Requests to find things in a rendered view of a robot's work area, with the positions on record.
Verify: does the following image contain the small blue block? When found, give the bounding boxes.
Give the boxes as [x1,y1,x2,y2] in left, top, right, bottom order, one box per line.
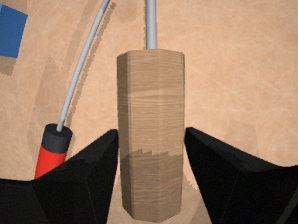
[0,4,28,59]

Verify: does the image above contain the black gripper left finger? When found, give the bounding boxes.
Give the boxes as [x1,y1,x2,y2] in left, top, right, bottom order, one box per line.
[0,129,120,224]

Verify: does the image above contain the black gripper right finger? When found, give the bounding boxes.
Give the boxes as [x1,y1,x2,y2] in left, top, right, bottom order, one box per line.
[184,127,298,224]

